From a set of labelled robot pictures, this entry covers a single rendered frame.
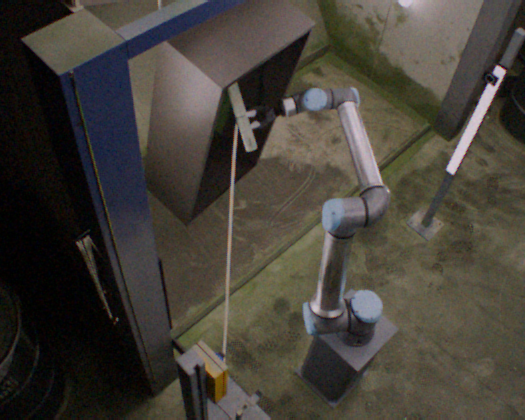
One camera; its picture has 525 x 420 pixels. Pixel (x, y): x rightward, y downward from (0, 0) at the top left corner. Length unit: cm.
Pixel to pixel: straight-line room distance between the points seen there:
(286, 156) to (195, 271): 112
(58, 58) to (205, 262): 240
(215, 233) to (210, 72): 164
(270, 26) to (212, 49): 30
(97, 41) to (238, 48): 106
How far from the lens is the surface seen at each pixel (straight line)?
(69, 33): 138
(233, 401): 239
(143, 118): 387
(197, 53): 226
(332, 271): 223
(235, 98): 242
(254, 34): 239
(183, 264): 352
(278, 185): 389
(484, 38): 400
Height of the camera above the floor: 309
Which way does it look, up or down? 54 degrees down
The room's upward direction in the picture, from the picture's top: 7 degrees clockwise
